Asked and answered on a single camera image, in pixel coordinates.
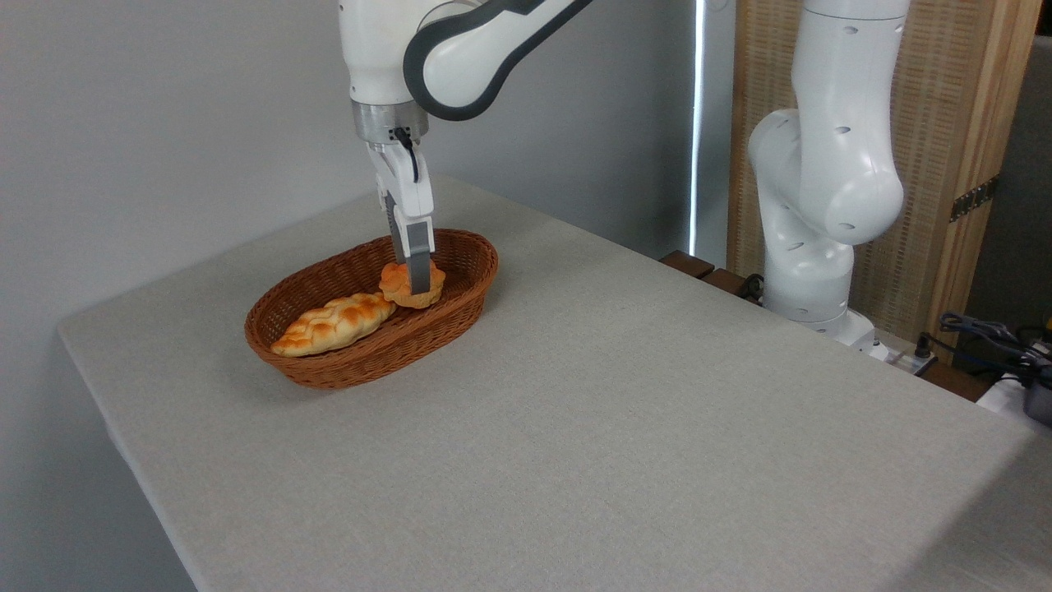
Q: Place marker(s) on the white power strip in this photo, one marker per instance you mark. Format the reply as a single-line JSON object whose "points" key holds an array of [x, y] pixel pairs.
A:
{"points": [[900, 358]]}

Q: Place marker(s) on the round orange bread bun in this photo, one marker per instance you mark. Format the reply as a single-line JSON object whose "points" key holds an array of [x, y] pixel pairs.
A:
{"points": [[399, 288]]}

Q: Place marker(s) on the long braided bread loaf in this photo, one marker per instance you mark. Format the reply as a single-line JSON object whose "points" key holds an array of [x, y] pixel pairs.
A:
{"points": [[333, 325]]}

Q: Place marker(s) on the brown oval wicker basket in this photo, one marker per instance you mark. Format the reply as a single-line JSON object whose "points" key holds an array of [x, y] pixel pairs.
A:
{"points": [[362, 362]]}

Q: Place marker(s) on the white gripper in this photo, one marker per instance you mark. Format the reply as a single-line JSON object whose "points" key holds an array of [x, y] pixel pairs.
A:
{"points": [[407, 193]]}

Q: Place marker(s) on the wooden rattan folding screen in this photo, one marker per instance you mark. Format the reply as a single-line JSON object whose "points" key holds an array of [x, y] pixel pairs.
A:
{"points": [[945, 99]]}

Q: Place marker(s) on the dark metal screen hinge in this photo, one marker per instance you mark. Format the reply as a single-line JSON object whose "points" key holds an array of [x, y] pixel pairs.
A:
{"points": [[974, 199]]}

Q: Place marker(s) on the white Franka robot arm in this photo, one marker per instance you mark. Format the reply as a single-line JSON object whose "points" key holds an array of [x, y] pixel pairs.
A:
{"points": [[830, 181]]}

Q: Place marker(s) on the dark grey panel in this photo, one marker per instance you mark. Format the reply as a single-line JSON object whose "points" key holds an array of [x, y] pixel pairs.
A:
{"points": [[1019, 205]]}

